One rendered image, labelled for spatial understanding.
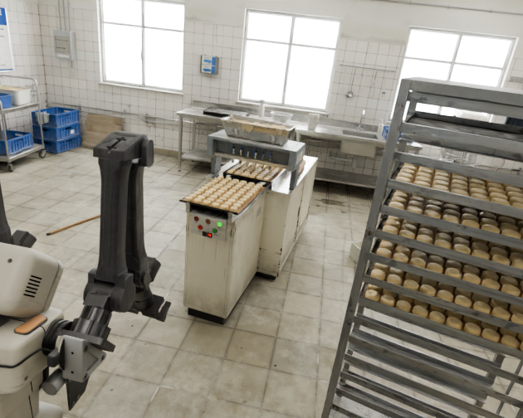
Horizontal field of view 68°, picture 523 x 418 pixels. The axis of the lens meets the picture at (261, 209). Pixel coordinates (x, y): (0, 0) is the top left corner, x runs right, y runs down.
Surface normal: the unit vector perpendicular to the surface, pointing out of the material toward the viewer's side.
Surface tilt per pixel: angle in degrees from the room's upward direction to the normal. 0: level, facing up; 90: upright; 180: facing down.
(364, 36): 90
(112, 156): 81
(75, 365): 82
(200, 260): 90
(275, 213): 90
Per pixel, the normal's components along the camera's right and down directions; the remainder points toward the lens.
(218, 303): -0.30, 0.33
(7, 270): -0.06, -0.35
